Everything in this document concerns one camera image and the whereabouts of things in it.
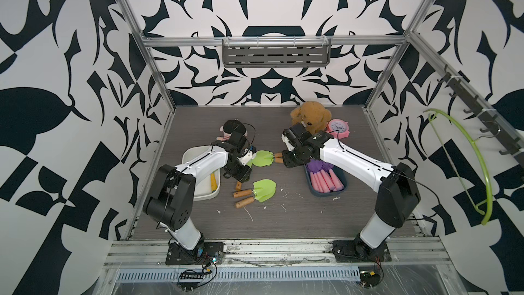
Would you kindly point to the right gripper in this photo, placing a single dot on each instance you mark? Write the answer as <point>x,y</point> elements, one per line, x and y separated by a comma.
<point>287,162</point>

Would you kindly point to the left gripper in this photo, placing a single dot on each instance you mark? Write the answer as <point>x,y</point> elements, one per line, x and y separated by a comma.
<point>244,175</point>

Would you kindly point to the purple shovel pink handle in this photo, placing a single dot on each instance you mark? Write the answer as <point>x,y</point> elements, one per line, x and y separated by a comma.
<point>325,184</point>
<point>338,185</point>
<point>313,170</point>

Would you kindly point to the green shovel yellow handle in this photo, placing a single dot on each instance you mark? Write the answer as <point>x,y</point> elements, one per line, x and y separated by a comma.
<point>214,184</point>

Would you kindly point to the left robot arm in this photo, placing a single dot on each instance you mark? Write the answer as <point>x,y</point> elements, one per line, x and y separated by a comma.
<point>171,196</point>

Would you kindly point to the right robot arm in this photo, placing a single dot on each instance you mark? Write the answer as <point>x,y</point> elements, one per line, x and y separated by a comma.
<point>395,186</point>

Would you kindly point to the white storage box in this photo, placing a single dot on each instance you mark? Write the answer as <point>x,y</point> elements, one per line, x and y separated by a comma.
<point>203,190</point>

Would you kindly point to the teal storage box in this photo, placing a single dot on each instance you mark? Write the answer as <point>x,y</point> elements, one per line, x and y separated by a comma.
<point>339,172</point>

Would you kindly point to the brown plush dog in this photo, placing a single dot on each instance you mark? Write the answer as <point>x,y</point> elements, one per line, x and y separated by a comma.
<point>312,115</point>

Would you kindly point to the pink alarm clock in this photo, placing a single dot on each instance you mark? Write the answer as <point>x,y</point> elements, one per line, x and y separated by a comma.
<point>338,128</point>

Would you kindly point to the plush doll black hair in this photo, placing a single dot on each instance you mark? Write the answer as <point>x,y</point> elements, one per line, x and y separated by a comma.
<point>229,127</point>

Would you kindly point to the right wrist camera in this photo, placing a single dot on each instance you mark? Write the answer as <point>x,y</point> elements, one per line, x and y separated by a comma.
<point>288,139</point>

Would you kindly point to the grey hook rail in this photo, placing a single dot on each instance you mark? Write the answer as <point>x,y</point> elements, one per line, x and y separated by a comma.
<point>495,125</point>

